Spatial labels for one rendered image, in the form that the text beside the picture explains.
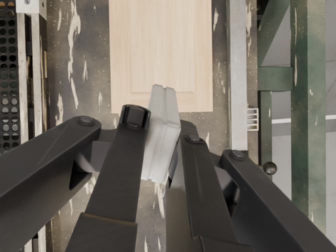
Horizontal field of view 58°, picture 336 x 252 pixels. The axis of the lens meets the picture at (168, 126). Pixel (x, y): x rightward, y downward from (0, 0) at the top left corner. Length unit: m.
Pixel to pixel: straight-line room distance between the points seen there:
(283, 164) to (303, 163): 2.71
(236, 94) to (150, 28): 0.33
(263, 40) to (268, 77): 0.36
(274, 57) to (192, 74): 1.83
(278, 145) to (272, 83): 2.82
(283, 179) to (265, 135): 2.63
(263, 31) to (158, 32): 0.55
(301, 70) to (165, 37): 0.45
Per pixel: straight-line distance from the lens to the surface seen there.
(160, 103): 0.16
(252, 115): 1.01
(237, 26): 0.99
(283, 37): 2.60
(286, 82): 1.10
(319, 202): 1.09
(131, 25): 0.97
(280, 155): 3.82
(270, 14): 1.32
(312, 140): 1.05
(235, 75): 0.96
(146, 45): 0.96
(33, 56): 0.94
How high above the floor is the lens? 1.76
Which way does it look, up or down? 32 degrees down
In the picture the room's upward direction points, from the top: 175 degrees clockwise
